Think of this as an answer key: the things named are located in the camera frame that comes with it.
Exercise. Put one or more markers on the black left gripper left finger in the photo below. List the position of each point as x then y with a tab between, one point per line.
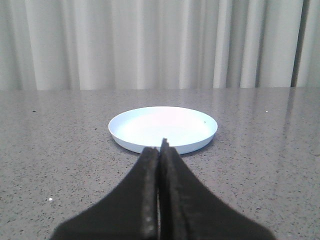
128	212

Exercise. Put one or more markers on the white pleated curtain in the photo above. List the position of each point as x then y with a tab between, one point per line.
158	44

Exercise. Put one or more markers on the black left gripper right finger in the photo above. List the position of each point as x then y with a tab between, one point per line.
189	211

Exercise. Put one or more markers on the light blue round plate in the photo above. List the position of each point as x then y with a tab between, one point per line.
186	130

